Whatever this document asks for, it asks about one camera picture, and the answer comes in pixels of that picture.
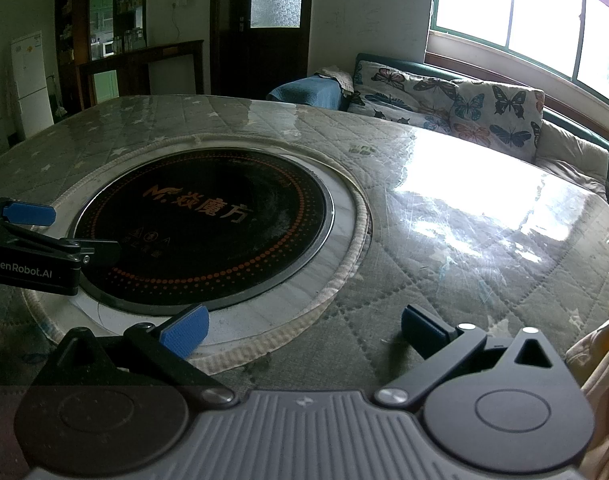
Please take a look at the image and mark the white refrigerator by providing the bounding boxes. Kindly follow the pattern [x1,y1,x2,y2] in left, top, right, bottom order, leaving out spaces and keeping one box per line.
[9,30,56,139]

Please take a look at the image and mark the small beige cloth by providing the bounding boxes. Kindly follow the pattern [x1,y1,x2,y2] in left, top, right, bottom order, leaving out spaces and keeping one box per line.
[317,65,356,94]

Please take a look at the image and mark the green framed window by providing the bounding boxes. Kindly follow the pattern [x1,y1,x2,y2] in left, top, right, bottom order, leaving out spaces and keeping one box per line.
[429,0,609,112]

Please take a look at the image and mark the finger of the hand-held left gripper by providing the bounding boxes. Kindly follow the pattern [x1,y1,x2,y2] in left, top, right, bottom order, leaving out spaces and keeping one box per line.
[59,239,123,267]
[0,191,58,229]

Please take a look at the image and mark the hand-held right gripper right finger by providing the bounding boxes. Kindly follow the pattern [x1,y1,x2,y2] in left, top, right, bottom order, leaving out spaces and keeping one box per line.
[375,304,581,409]

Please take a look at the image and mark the square butterfly print cushion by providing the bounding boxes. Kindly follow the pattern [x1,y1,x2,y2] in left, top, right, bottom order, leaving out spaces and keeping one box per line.
[449,79,546,162]

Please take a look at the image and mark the cream shirt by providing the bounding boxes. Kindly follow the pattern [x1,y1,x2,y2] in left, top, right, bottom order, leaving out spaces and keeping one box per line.
[565,316,609,480]

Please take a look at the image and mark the long butterfly print cushion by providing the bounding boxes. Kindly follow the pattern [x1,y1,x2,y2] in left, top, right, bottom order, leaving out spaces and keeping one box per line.
[347,60,461,134]

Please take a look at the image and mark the dark wooden shelf unit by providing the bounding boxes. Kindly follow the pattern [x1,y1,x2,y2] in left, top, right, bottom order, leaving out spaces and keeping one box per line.
[54,0,206,112]

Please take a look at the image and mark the dark wooden glass door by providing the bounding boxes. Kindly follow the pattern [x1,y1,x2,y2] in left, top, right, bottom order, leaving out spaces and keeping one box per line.
[209,0,316,107]

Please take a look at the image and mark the beige sofa cushion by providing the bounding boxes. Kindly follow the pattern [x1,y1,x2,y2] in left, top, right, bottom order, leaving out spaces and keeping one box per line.
[533,120,609,197]

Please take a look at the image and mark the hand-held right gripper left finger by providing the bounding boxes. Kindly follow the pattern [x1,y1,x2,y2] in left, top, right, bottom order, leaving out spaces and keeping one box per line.
[54,304,238,409]

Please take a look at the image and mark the blue towel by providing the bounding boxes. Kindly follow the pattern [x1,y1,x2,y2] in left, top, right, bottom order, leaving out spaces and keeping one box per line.
[266,75,343,111]

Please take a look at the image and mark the round black induction cooktop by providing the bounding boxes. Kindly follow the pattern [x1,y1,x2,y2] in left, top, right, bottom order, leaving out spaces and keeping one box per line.
[67,147,336,312]

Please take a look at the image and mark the butterfly print pillows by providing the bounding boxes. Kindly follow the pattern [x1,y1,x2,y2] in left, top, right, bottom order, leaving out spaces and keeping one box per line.
[352,52,609,202]

